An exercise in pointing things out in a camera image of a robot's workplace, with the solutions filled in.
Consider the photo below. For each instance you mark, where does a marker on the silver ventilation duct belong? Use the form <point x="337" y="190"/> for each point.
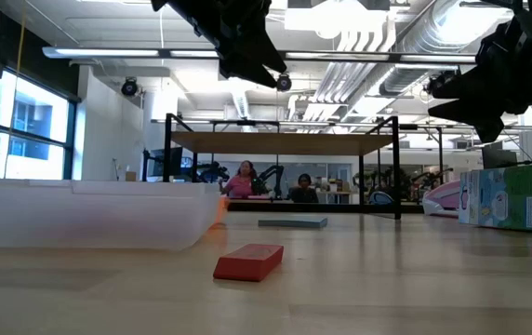
<point x="405" y="76"/>

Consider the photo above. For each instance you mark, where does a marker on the black aluminium table frame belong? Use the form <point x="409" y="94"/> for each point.
<point x="340" y="208"/>

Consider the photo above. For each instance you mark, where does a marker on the person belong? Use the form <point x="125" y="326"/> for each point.
<point x="240" y="186"/>
<point x="304" y="193"/>

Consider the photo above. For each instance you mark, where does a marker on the background black robot arm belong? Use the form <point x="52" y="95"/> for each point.
<point x="215" y="172"/>
<point x="273" y="174"/>

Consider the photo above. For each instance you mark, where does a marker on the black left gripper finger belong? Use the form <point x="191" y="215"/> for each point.
<point x="266" y="51"/>
<point x="243" y="67"/>

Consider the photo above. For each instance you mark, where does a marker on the red eraser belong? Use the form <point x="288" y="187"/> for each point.
<point x="247" y="263"/>

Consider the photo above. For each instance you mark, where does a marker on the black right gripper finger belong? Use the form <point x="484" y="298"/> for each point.
<point x="480" y="83"/>
<point x="480" y="116"/>

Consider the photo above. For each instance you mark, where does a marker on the black computer monitor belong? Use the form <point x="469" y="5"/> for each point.
<point x="498" y="158"/>
<point x="177" y="160"/>

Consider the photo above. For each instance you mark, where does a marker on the black ceiling spotlight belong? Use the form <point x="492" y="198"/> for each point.
<point x="129" y="87"/>
<point x="442" y="81"/>
<point x="283" y="82"/>

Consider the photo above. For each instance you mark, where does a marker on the blue white round object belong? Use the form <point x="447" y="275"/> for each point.
<point x="381" y="198"/>

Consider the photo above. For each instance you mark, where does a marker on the green yellow crayon box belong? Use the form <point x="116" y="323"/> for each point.
<point x="512" y="197"/>

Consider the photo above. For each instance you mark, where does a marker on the large window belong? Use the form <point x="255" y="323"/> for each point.
<point x="29" y="121"/>

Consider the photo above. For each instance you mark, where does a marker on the long ceiling light bar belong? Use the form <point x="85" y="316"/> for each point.
<point x="108" y="52"/>

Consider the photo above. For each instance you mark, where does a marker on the clear plastic container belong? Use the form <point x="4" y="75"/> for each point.
<point x="84" y="214"/>

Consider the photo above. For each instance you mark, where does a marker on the blue sticky note pad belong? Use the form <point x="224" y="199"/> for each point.
<point x="294" y="223"/>

